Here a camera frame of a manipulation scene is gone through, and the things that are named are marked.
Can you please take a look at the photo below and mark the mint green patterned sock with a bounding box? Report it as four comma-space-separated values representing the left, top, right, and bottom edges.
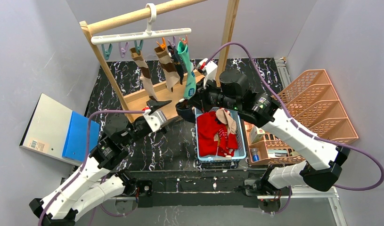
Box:
177, 41, 196, 99

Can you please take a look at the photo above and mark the coral clothespin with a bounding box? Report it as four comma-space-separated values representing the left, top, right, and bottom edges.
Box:
180, 35, 188, 46

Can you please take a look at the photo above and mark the lilac clothespin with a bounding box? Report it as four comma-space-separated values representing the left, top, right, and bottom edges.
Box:
118, 42, 129, 58
167, 36, 177, 49

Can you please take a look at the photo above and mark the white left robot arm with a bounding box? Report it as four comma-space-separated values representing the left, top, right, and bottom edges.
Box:
29, 100, 171, 226

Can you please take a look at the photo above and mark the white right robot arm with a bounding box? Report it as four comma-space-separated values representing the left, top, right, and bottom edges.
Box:
187, 69, 350, 193

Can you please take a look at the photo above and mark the white plastic clip hanger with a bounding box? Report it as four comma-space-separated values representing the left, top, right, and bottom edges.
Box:
88, 0, 196, 45

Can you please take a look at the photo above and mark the wooden drying rack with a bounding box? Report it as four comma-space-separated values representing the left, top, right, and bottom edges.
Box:
79, 0, 241, 124

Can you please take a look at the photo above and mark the beige brown sock left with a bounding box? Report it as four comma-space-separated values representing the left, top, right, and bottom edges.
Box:
130, 48, 157, 101

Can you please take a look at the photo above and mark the beige brown sock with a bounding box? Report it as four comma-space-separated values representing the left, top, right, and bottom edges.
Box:
130, 48, 157, 101
154, 47, 180, 92

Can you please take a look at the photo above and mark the beige brown sock right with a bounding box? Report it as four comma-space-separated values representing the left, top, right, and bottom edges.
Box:
154, 47, 180, 92

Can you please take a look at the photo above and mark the red sock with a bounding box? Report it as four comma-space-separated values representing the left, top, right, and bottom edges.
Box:
196, 111, 238, 157

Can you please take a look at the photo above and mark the light blue perforated basket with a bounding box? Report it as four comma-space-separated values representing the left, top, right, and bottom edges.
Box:
196, 107, 246, 163

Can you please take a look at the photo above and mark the teal clothespin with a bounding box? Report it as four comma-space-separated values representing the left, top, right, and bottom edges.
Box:
134, 40, 144, 55
101, 43, 113, 61

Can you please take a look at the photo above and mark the orange clothespin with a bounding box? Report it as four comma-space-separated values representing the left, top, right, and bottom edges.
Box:
156, 37, 167, 50

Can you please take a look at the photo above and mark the white cardboard box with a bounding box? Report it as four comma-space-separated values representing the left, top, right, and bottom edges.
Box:
249, 126, 265, 144

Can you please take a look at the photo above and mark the teal clothespin far left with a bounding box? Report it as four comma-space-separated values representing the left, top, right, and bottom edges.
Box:
101, 43, 113, 61

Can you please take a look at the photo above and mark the blue capped bottle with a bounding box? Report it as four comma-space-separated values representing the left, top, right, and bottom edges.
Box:
250, 148, 260, 162

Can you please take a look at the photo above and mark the peach plastic desk organizer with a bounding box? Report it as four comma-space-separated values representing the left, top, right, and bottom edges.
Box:
247, 69, 359, 165

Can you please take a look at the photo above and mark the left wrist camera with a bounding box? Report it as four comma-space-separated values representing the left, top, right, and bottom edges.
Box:
143, 107, 167, 132

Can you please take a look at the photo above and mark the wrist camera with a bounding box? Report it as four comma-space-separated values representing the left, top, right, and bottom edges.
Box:
197, 58, 218, 89
143, 107, 167, 132

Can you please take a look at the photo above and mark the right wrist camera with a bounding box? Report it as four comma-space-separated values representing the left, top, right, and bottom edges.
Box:
197, 58, 218, 89

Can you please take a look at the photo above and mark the grey metal rail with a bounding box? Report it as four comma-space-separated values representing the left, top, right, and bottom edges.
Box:
275, 57, 291, 89

